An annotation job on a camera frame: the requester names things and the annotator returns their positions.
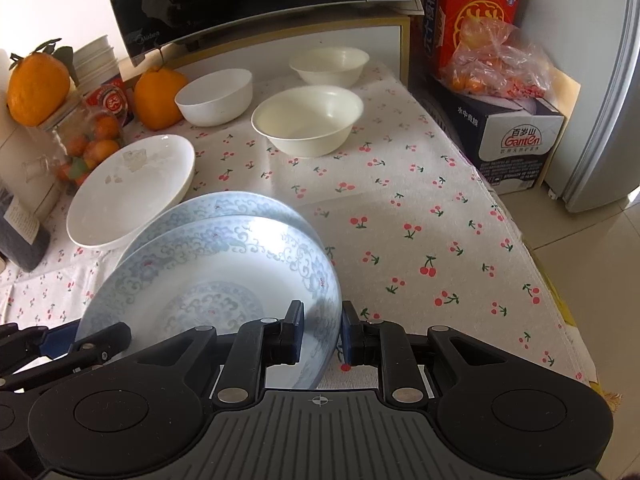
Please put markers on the glass jar of small oranges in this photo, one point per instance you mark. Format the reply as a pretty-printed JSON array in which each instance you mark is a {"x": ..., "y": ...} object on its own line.
[{"x": 95, "y": 150}]

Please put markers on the silver refrigerator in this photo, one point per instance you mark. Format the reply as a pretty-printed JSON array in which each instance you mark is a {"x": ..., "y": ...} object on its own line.
[{"x": 595, "y": 85}]

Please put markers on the large orange with leaves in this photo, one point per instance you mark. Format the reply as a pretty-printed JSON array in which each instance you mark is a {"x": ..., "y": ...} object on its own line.
[{"x": 37, "y": 90}]

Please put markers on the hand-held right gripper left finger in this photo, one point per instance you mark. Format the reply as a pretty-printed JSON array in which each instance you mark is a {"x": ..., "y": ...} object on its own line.
[{"x": 298, "y": 332}]

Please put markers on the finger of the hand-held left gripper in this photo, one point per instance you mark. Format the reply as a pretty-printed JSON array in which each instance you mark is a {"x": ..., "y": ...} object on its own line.
[
  {"x": 20, "y": 341},
  {"x": 102, "y": 340}
]

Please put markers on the small white cup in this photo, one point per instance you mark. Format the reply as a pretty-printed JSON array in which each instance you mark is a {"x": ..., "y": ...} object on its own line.
[{"x": 327, "y": 67}]

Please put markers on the white deep plate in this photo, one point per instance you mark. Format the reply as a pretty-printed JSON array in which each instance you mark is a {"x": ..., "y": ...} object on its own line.
[{"x": 125, "y": 195}]

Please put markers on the red printed cup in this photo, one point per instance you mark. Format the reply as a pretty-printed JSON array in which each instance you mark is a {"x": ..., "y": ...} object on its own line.
[{"x": 112, "y": 102}]

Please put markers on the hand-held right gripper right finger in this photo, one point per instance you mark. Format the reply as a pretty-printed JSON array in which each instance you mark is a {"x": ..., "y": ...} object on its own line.
[{"x": 348, "y": 337}]

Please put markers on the stack of paper cups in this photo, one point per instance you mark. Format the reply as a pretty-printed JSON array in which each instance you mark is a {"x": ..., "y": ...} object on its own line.
[{"x": 95, "y": 65}]

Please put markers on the cream kitchen appliance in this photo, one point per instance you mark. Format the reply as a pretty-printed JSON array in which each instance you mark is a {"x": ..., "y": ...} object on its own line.
[{"x": 20, "y": 170}]

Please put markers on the cream bowl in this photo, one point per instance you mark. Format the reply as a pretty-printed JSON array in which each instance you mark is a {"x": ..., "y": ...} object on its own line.
[{"x": 305, "y": 120}]

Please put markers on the black and white carton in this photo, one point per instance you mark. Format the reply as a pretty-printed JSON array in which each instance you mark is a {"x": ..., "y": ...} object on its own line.
[{"x": 510, "y": 145}]

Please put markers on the plastic bag of oranges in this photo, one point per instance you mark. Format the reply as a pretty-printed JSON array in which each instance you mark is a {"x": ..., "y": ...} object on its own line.
[{"x": 495, "y": 65}]

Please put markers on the blue patterned plate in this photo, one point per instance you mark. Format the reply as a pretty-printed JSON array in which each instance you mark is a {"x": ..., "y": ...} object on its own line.
[
  {"x": 225, "y": 205},
  {"x": 200, "y": 280}
]

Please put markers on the red printed carton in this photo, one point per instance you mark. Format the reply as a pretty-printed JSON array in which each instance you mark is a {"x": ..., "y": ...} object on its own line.
[{"x": 480, "y": 5}]

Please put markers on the dark jar with label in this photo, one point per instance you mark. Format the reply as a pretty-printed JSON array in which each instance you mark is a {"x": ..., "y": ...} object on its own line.
[{"x": 22, "y": 240}]

